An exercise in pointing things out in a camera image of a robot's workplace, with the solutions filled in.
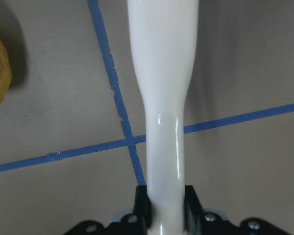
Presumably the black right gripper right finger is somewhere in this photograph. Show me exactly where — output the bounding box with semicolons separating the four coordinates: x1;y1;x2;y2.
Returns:
185;186;287;235

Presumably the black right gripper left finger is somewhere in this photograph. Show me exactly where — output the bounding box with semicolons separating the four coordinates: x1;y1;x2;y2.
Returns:
65;186;151;235

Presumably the beige plastic dustpan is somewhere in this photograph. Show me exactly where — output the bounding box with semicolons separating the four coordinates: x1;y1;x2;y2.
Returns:
127;0;199;235

